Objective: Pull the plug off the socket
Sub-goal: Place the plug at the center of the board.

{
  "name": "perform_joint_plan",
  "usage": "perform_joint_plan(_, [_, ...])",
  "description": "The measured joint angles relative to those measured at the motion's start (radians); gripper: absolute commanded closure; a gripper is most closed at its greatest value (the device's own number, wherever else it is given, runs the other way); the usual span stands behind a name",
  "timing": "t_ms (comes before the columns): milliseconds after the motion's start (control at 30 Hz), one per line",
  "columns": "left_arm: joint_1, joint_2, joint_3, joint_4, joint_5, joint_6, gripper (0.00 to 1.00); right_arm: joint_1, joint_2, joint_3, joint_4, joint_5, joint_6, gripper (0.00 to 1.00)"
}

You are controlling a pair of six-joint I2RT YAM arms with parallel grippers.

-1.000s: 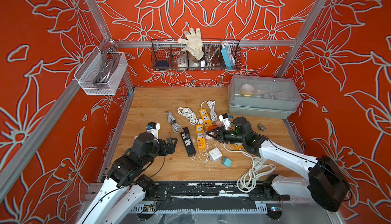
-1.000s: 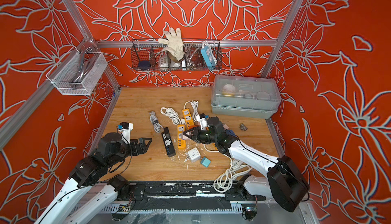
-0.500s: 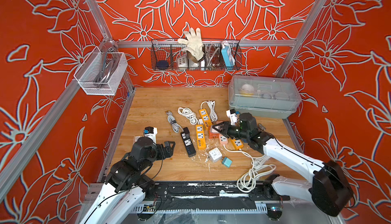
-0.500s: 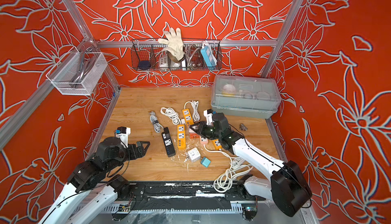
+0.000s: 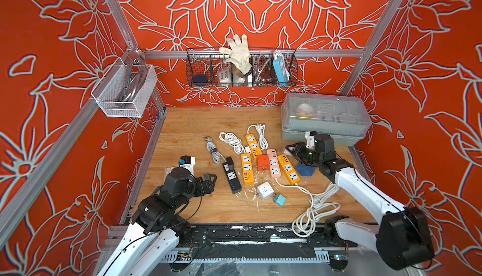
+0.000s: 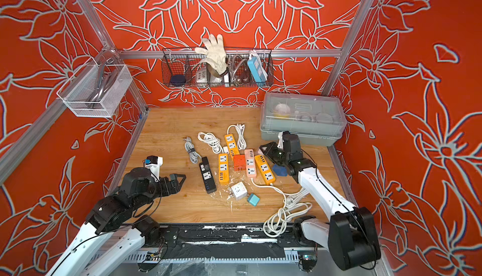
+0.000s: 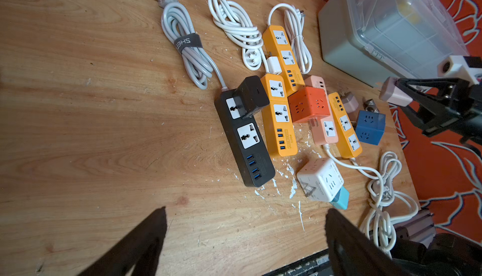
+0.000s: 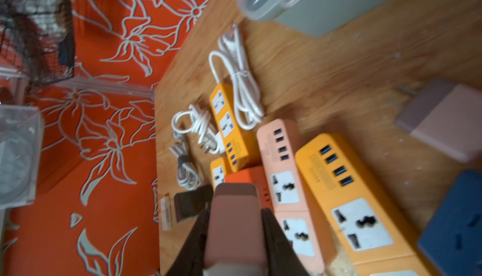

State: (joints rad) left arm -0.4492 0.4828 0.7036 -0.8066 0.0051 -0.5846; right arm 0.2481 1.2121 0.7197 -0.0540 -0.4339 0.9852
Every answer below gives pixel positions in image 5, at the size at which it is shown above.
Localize light blue power strip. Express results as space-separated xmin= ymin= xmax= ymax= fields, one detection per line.
xmin=272 ymin=50 xmax=290 ymax=86

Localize white wire mesh basket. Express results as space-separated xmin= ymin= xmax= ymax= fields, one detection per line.
xmin=91 ymin=58 xmax=157 ymax=118

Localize red cube plug adapter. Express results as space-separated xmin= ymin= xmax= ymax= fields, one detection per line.
xmin=256 ymin=154 xmax=271 ymax=172

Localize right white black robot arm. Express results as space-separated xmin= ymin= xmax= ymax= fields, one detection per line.
xmin=285 ymin=132 xmax=434 ymax=270

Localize yellow strip with teal plug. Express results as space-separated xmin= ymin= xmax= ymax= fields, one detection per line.
xmin=241 ymin=154 xmax=254 ymax=185

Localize yellow power strip white cable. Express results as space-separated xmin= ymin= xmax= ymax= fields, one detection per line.
xmin=244 ymin=123 xmax=270 ymax=160

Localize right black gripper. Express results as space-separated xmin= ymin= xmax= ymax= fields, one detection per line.
xmin=284 ymin=142 xmax=323 ymax=168

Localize white socket in basket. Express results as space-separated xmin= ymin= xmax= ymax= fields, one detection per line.
xmin=217 ymin=67 xmax=232 ymax=85

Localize white work glove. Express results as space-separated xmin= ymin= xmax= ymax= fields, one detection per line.
xmin=218 ymin=34 xmax=252 ymax=76

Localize grey lidded plastic box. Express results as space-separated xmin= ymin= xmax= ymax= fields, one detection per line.
xmin=281 ymin=93 xmax=372 ymax=147

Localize white grey cables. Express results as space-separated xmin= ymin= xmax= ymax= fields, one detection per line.
xmin=203 ymin=131 xmax=246 ymax=164

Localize blue cube plug adapter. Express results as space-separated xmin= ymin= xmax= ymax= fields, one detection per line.
xmin=295 ymin=163 xmax=316 ymax=177

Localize black wire wall basket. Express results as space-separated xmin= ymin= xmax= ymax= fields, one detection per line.
xmin=186 ymin=47 xmax=299 ymax=88

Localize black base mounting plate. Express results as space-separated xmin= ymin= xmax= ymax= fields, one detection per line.
xmin=178 ymin=223 xmax=358 ymax=250

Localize dark blue round object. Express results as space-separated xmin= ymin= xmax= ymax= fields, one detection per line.
xmin=192 ymin=74 xmax=208 ymax=86

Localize white cube plug adapter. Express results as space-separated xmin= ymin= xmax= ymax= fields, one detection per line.
xmin=256 ymin=182 xmax=274 ymax=200

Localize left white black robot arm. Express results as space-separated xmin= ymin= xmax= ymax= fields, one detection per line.
xmin=97 ymin=166 xmax=217 ymax=275

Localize teal cube plug adapter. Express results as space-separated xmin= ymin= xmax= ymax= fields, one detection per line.
xmin=273 ymin=194 xmax=286 ymax=207

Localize black power strip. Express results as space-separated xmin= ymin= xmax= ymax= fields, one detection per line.
xmin=222 ymin=157 xmax=242 ymax=194

